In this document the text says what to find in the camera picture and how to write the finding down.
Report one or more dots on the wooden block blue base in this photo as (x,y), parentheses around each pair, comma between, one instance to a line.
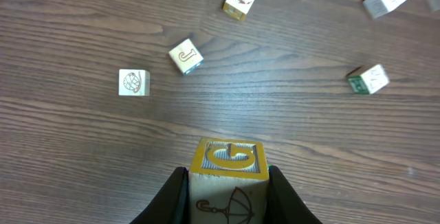
(228,182)

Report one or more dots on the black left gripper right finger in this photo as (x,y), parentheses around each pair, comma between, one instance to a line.
(284,206)

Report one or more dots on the wooden block acorn picture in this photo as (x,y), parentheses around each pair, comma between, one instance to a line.
(237,9)

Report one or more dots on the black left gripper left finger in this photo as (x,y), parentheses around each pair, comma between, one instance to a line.
(171,204)

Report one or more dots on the wooden block blue corner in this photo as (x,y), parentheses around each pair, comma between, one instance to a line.
(186,56)

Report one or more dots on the wooden block green edge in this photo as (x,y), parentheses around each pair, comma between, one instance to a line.
(368,80)

